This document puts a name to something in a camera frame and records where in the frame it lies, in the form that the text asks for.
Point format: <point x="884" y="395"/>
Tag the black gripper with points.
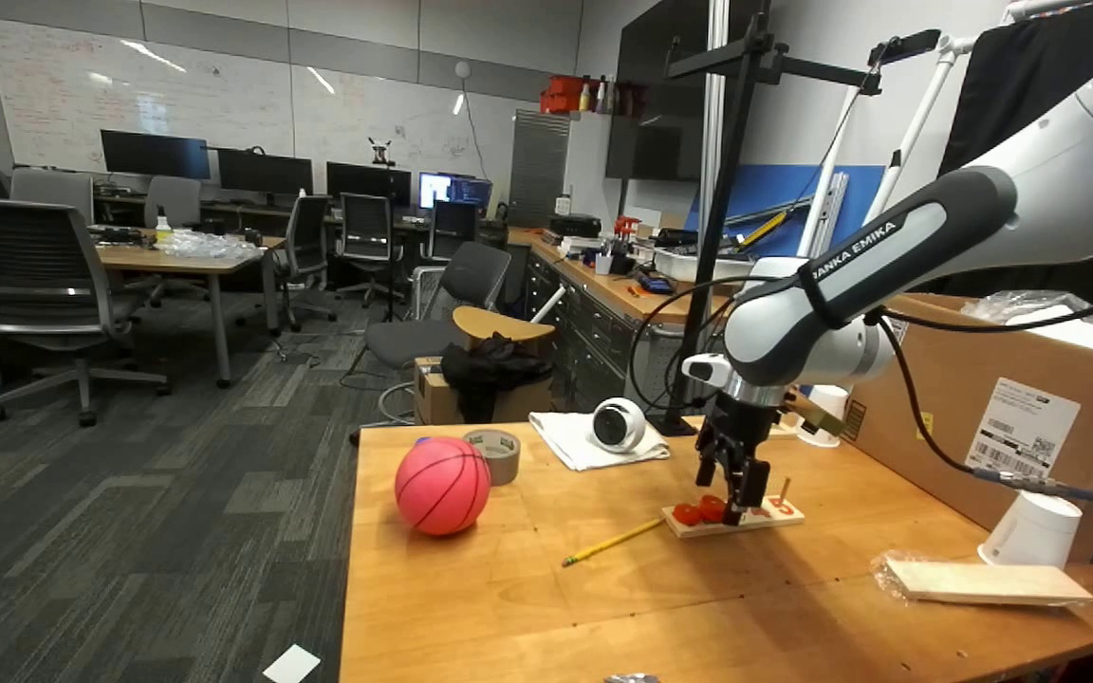
<point x="725" y="447"/>

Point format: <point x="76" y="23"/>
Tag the wooden peg board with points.
<point x="768" y="512"/>

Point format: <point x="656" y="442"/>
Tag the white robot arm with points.
<point x="1023" y="204"/>

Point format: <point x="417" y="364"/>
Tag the white flat wooden board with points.
<point x="961" y="582"/>

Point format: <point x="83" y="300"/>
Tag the wooden round stool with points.
<point x="490" y="358"/>

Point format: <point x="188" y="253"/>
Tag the white paper sheet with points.
<point x="577" y="449"/>

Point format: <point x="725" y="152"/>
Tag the yellow pencil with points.
<point x="610" y="544"/>

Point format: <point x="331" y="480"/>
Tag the grey tape roll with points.
<point x="500" y="452"/>

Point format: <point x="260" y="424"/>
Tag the large cardboard box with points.
<point x="1018" y="402"/>

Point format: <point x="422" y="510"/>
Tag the pink rubber ball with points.
<point x="441" y="486"/>

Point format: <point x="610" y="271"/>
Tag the white paper cup far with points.
<point x="1034" y="534"/>

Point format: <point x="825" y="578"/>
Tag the wooden office desk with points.
<point x="209" y="271"/>

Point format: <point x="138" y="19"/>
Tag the grey office chair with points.
<point x="60" y="299"/>

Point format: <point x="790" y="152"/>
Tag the black camera stand pole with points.
<point x="729" y="70"/>

